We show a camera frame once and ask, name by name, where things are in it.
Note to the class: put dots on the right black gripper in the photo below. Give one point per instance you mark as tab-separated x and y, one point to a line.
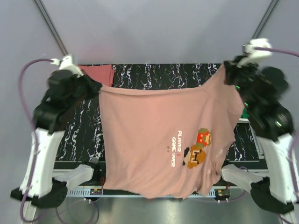
230	67

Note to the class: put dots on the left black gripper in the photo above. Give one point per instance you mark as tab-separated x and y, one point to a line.
94	87

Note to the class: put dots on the pink t shirt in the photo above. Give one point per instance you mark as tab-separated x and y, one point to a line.
168	142

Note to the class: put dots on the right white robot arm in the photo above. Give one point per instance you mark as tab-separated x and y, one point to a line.
260	91

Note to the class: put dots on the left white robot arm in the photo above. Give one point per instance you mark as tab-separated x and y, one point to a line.
39	186

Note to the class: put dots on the green t shirt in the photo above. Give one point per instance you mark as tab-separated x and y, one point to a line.
245	114

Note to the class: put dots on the folded red t shirt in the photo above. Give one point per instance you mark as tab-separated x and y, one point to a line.
103	74

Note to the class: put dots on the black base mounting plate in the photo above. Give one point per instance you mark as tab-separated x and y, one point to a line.
99	177

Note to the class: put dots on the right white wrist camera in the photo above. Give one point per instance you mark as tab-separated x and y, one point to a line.
255	51

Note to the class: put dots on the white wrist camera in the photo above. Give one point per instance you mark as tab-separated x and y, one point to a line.
67	63
255	51

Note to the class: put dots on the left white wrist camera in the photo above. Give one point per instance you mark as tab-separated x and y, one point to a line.
67	63

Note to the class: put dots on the white slotted cable duct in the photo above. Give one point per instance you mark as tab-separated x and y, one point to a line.
84	192

